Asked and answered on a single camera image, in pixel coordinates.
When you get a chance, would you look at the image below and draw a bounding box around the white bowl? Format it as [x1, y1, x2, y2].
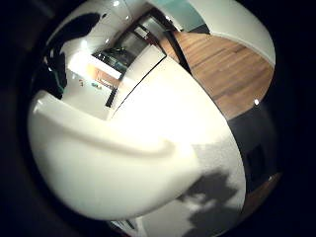
[27, 90, 200, 221]

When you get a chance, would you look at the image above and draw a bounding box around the dark kitchen counter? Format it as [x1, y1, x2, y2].
[92, 46, 140, 75]

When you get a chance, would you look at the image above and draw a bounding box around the white table with black leg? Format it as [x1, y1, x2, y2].
[105, 45, 168, 111]

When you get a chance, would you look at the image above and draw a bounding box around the black table leg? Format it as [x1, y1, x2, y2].
[163, 29, 193, 74]

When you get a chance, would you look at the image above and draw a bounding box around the black cabinet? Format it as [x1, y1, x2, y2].
[228, 104, 281, 195]

